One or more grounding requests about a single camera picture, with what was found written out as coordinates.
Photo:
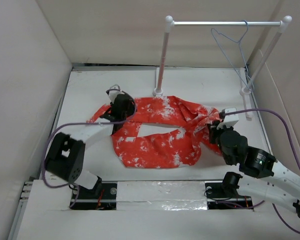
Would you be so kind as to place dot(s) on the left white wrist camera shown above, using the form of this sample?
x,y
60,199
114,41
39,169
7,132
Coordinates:
x,y
113,92

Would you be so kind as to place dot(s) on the white clothes rack frame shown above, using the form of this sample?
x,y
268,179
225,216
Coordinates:
x,y
281,25

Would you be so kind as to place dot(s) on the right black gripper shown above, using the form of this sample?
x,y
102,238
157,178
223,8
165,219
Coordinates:
x,y
213,130

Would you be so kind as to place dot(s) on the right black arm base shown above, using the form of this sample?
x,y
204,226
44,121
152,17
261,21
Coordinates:
x,y
223,195

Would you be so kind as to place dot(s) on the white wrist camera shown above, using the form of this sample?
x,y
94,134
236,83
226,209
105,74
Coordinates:
x,y
228,118
113,92

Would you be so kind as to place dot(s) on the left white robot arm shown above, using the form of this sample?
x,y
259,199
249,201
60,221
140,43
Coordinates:
x,y
65,148

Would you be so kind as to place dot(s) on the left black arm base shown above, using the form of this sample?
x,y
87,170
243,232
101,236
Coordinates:
x,y
104,200

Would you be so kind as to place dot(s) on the red white patterned trousers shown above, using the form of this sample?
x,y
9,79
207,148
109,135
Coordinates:
x,y
178,148

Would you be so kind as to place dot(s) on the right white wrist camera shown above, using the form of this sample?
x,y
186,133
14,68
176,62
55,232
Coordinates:
x,y
228,118

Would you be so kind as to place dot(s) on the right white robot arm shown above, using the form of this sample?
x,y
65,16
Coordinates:
x,y
259,175

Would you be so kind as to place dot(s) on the blue wire hanger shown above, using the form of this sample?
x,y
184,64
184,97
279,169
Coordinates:
x,y
237,42

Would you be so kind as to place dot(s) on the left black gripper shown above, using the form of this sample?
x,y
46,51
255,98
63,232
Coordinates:
x,y
131,110

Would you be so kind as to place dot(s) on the silver foil tape strip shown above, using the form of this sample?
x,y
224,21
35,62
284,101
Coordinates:
x,y
176,195

